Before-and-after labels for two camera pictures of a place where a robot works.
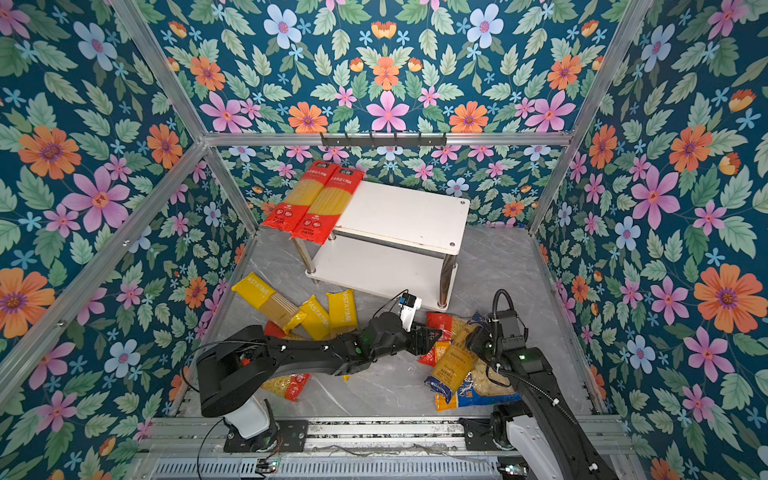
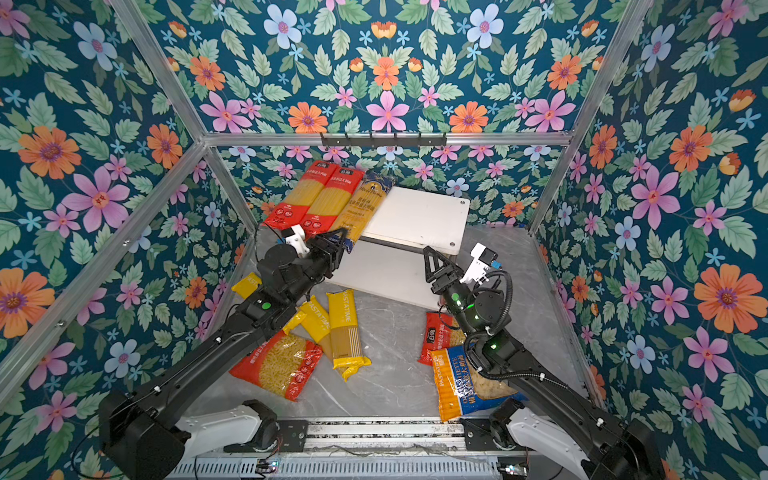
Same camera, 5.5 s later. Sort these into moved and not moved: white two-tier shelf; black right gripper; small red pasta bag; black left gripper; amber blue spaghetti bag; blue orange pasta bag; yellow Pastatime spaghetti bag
Moved: black right gripper; black left gripper; amber blue spaghetti bag
Not moved: yellow Pastatime spaghetti bag; white two-tier shelf; blue orange pasta bag; small red pasta bag
